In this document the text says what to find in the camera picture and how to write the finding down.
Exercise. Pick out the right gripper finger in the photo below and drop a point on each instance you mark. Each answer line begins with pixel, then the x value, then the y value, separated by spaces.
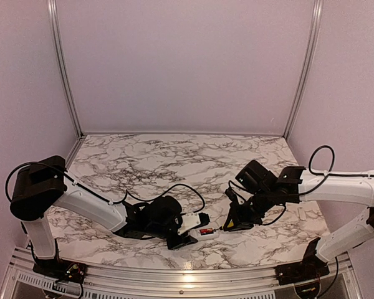
pixel 240 227
pixel 233 215

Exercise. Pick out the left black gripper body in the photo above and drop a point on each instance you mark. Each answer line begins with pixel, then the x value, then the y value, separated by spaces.
pixel 172 243

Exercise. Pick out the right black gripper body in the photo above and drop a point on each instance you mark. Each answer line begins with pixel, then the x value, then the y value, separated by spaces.
pixel 251 213

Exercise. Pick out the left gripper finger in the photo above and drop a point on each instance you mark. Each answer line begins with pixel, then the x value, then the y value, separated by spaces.
pixel 203 219
pixel 182 241

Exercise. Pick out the white remote control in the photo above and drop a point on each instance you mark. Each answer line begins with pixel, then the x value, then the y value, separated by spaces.
pixel 195 233

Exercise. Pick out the yellow handled screwdriver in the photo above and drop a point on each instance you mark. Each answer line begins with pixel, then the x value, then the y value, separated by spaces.
pixel 228 226

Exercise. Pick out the white battery cover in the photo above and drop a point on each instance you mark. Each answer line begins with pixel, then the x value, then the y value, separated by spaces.
pixel 302 214

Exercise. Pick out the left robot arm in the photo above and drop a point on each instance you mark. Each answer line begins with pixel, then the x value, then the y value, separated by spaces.
pixel 32 188

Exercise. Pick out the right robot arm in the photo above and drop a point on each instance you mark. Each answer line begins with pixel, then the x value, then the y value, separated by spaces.
pixel 297 184

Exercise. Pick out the red black battery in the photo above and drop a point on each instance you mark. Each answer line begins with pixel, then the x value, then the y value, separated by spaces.
pixel 206 231

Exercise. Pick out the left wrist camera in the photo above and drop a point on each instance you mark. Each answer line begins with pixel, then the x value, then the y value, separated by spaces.
pixel 189 221

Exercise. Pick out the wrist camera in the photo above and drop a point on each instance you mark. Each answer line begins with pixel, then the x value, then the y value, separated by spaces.
pixel 232 195
pixel 189 221

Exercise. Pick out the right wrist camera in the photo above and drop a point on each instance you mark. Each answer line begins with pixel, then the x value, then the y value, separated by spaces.
pixel 232 195

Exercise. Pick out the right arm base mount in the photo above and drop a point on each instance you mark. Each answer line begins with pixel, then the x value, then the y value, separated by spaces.
pixel 305 275

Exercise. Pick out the front aluminium rail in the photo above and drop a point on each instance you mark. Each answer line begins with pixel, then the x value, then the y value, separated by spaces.
pixel 102 280

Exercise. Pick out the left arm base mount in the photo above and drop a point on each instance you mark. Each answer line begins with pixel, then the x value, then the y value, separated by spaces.
pixel 63 271

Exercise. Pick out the right aluminium frame post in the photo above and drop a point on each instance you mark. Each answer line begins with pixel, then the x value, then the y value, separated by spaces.
pixel 306 66

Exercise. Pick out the aluminium frame post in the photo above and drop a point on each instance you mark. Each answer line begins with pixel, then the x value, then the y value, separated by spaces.
pixel 306 66
pixel 64 78

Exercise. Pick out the left aluminium frame post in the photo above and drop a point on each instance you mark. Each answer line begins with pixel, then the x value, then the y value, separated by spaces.
pixel 64 78

